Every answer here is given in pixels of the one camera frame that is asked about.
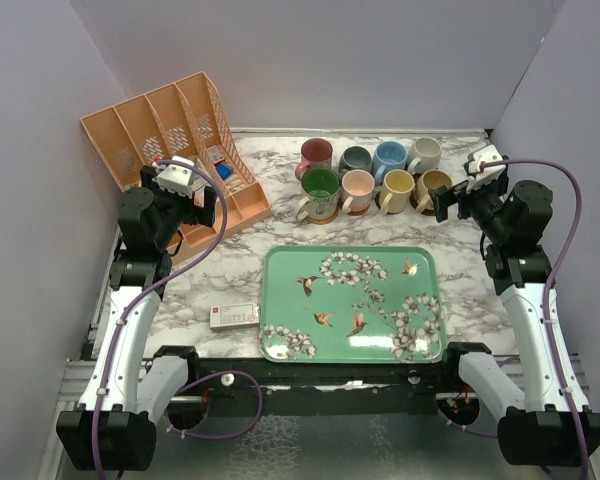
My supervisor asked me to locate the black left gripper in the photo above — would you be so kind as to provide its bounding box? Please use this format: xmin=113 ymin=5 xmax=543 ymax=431
xmin=142 ymin=166 xmax=217 ymax=249

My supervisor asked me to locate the white small card box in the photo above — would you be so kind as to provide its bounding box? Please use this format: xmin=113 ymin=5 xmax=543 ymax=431
xmin=209 ymin=302 xmax=260 ymax=331

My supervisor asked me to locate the orange plastic file organizer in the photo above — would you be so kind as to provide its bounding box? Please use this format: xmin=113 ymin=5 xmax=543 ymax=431
xmin=79 ymin=71 xmax=274 ymax=264

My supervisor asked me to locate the light wooden coaster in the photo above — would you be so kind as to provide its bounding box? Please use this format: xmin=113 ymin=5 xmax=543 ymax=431
xmin=347 ymin=207 xmax=369 ymax=216

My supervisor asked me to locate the pink ceramic mug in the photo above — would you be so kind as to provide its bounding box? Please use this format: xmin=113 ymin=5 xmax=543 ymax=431
xmin=341 ymin=170 xmax=375 ymax=214

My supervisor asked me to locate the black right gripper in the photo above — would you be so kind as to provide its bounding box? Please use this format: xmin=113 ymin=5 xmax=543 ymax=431
xmin=430 ymin=173 xmax=512 ymax=243

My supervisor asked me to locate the grey ceramic mug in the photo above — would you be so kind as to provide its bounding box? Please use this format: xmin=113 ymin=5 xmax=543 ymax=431
xmin=338 ymin=146 xmax=373 ymax=180

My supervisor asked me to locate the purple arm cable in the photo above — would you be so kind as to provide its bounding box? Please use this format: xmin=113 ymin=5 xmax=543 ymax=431
xmin=437 ymin=158 xmax=591 ymax=480
xmin=90 ymin=158 xmax=265 ymax=480

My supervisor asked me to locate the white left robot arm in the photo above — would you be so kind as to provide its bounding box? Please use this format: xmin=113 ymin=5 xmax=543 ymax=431
xmin=56 ymin=156 xmax=227 ymax=477

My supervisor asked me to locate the cream ceramic mug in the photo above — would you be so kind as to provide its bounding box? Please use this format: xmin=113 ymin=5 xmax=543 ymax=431
xmin=406 ymin=137 xmax=442 ymax=175

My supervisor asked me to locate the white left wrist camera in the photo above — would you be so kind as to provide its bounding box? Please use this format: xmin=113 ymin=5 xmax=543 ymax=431
xmin=153 ymin=156 xmax=207 ymax=199

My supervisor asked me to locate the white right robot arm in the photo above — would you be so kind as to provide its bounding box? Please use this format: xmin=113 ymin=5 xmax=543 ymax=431
xmin=429 ymin=171 xmax=600 ymax=469

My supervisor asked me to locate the blue ceramic mug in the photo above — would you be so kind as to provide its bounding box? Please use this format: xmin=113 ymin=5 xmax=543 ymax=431
xmin=372 ymin=141 xmax=408 ymax=186

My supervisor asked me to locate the green floral tray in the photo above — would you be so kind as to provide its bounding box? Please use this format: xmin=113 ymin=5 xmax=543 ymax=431
xmin=259 ymin=245 xmax=448 ymax=364

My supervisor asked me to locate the red ceramic mug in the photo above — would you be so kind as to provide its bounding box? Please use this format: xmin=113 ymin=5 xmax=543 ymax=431
xmin=295 ymin=138 xmax=333 ymax=180

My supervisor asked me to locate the woven coaster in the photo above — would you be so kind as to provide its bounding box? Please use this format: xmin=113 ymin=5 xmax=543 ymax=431
xmin=297 ymin=207 xmax=341 ymax=225

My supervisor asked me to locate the white red small box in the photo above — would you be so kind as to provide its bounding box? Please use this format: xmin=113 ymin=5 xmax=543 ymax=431
xmin=207 ymin=146 xmax=226 ymax=165

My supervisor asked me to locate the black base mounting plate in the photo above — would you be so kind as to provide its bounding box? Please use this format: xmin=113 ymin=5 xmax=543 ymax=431
xmin=79 ymin=339 xmax=501 ymax=436

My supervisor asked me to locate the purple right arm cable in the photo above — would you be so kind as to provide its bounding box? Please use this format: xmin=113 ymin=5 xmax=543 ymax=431
xmin=437 ymin=158 xmax=591 ymax=480

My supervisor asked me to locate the green floral mug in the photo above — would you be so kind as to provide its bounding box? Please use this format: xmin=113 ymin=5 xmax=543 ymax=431
xmin=294 ymin=167 xmax=340 ymax=224

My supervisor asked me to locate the yellow ceramic mug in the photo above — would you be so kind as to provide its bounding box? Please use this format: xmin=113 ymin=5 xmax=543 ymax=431
xmin=380 ymin=170 xmax=415 ymax=215

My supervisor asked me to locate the tan ceramic mug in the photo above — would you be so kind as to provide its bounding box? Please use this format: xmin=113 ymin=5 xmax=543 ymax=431
xmin=414 ymin=170 xmax=453 ymax=212

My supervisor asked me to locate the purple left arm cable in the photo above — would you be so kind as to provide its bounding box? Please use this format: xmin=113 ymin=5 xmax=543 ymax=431
xmin=90 ymin=158 xmax=265 ymax=480

